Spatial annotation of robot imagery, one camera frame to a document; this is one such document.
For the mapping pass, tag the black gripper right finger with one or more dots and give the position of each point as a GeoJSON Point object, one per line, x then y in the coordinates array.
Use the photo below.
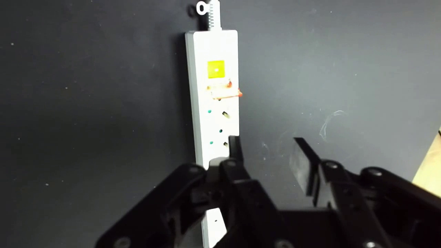
{"type": "Point", "coordinates": [381, 206]}

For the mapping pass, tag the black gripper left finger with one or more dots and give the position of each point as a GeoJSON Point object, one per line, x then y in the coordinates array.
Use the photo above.
{"type": "Point", "coordinates": [174, 201]}

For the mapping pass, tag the white power strip adapter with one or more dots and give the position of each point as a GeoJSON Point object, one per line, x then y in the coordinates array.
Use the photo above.
{"type": "Point", "coordinates": [216, 96]}

